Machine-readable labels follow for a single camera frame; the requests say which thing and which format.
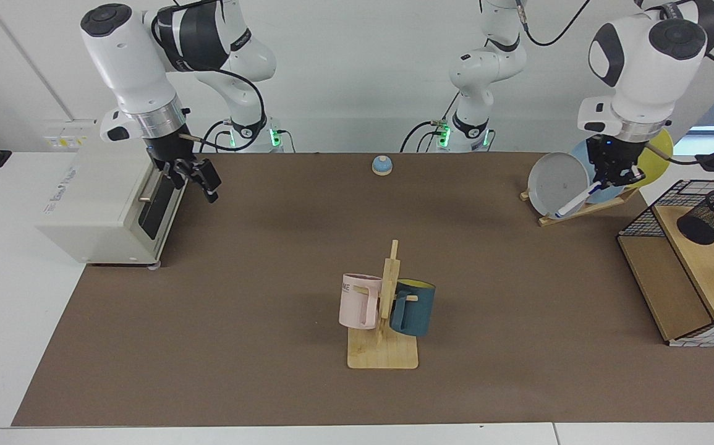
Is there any blue and white marker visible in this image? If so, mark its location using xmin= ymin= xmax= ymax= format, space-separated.
xmin=555 ymin=179 xmax=608 ymax=219

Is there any yellow plate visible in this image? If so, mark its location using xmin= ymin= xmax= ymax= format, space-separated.
xmin=626 ymin=127 xmax=674 ymax=189

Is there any light blue plate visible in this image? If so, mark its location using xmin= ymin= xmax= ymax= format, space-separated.
xmin=570 ymin=139 xmax=626 ymax=205

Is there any wooden plate rack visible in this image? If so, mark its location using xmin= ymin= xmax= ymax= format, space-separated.
xmin=519 ymin=185 xmax=639 ymax=228

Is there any grey plate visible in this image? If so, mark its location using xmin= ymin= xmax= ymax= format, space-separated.
xmin=528 ymin=151 xmax=592 ymax=217

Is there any pale toaster oven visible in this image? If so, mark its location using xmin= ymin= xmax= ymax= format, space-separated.
xmin=35 ymin=139 xmax=187 ymax=269

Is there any brown table cloth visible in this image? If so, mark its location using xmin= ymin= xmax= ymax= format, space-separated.
xmin=11 ymin=151 xmax=714 ymax=428

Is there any pink cup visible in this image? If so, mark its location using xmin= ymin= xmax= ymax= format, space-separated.
xmin=339 ymin=273 xmax=383 ymax=331

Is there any dark teal cup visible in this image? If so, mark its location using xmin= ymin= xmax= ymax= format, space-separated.
xmin=389 ymin=279 xmax=436 ymax=337

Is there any wooden cup stand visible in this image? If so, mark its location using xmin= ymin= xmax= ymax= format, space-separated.
xmin=347 ymin=240 xmax=419 ymax=370

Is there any black base cable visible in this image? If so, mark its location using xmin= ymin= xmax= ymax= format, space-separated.
xmin=270 ymin=127 xmax=296 ymax=154
xmin=400 ymin=93 xmax=456 ymax=154

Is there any white wall socket strip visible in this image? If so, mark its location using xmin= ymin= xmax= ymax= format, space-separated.
xmin=43 ymin=119 xmax=99 ymax=151

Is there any wire basket with wooden floor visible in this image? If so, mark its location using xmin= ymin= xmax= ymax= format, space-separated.
xmin=618 ymin=179 xmax=714 ymax=348

